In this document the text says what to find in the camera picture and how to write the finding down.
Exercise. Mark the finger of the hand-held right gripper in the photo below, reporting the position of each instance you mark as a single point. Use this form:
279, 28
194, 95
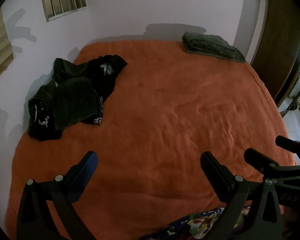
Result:
257, 158
290, 143

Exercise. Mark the colourful printed cloth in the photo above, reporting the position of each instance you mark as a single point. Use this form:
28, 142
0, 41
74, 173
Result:
190, 225

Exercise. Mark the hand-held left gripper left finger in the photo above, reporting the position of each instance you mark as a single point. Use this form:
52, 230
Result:
90, 166

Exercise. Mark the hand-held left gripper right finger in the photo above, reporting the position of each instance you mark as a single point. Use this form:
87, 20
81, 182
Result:
215, 175

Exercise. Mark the black garment white script print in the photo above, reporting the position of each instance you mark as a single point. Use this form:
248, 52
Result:
40, 120

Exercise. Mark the folded dark green garment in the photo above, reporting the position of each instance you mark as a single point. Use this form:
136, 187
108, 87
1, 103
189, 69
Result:
210, 46

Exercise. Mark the orange blanket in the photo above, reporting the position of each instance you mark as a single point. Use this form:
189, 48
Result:
152, 105

